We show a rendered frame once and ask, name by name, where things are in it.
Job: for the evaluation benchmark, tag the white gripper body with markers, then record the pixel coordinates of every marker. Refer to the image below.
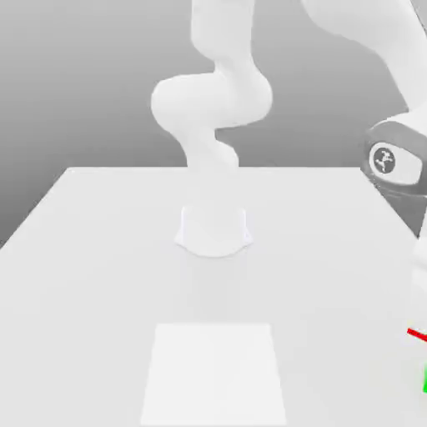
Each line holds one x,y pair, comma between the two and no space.
421,287

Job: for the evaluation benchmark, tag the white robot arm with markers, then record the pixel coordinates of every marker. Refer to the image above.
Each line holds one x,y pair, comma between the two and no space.
213,96

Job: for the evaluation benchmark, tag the small green cube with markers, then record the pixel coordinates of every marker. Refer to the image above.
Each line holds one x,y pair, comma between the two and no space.
425,380

